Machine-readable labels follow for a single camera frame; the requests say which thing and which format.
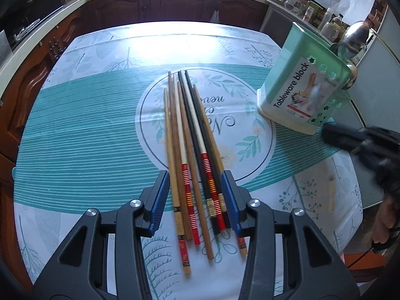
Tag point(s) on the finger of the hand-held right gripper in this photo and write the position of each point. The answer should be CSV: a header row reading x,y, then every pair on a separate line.
x,y
340,137

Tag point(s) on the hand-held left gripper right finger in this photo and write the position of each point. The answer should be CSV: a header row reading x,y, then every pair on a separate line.
x,y
232,203

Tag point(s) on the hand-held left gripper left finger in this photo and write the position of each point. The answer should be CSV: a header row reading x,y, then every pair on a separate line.
x,y
159,203

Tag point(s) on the black gold-banded chopstick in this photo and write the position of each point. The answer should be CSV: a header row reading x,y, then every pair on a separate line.
x,y
220,201
210,207

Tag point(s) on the green plastic utensil holder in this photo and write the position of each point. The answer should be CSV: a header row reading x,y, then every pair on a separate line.
x,y
297,78

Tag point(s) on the large steel spoon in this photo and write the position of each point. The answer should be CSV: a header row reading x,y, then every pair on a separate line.
x,y
356,39

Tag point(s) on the person's right hand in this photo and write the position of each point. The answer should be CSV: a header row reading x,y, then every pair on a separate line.
x,y
387,222

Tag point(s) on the grey refrigerator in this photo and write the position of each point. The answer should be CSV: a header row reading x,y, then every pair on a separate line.
x,y
375,106

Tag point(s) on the teal white patterned tablecloth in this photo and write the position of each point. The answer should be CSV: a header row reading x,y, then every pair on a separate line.
x,y
78,162

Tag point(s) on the white mug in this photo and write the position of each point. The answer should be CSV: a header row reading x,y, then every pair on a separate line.
x,y
329,30

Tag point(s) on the cooking oil bottle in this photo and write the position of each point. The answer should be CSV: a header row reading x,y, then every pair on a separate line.
x,y
339,22

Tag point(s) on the white plastic bottle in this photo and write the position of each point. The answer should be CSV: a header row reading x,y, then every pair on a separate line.
x,y
328,14

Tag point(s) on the small glass jar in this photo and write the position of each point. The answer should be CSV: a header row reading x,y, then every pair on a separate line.
x,y
309,12

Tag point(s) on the glass pitcher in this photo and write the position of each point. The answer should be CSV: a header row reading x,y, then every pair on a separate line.
x,y
295,0

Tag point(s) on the gas stove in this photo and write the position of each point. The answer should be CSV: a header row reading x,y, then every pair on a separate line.
x,y
25,31

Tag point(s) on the steel splash guard plate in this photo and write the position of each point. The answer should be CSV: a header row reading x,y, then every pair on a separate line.
x,y
4,42

